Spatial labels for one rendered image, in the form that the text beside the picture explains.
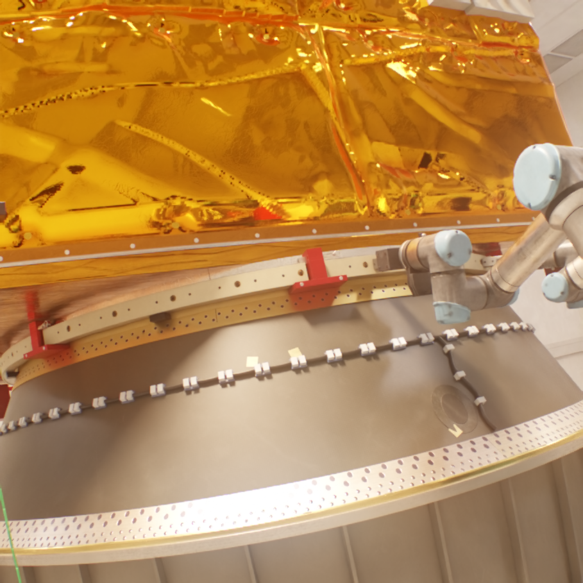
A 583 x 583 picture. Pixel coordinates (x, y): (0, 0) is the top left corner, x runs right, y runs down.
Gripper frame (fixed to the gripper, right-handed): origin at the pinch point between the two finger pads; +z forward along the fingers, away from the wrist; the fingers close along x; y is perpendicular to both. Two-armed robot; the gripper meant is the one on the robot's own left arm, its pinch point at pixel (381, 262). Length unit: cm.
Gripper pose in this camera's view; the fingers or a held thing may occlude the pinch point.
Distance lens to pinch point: 180.0
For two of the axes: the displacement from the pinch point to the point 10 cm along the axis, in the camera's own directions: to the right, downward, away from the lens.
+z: -4.3, 0.7, 9.0
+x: -8.9, 1.1, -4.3
